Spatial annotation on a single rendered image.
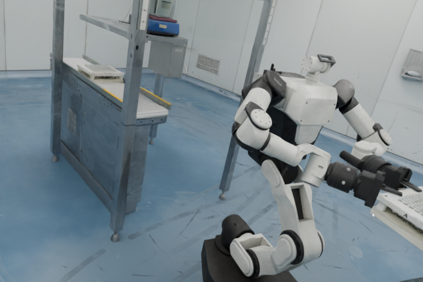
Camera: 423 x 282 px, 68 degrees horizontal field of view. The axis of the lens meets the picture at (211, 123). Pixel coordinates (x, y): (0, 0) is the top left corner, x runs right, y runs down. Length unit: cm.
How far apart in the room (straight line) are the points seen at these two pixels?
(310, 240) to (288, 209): 15
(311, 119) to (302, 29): 395
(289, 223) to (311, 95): 56
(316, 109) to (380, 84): 358
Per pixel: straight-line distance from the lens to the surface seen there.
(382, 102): 492
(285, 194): 143
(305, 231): 147
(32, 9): 529
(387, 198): 108
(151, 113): 188
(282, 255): 148
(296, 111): 130
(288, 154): 105
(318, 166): 110
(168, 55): 183
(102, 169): 235
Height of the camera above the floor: 145
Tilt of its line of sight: 20 degrees down
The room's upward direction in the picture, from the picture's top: 12 degrees clockwise
